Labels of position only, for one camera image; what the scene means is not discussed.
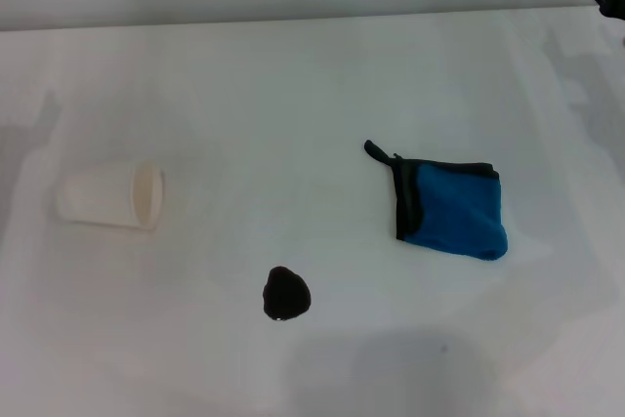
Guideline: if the blue rag with black trim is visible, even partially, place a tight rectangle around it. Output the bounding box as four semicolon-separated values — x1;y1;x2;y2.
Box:
363;139;509;263

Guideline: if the black water stain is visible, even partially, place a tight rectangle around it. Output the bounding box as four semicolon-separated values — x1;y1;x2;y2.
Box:
262;266;313;323

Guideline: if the white paper cup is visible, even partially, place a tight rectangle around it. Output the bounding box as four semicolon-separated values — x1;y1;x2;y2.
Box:
56;158;166;233

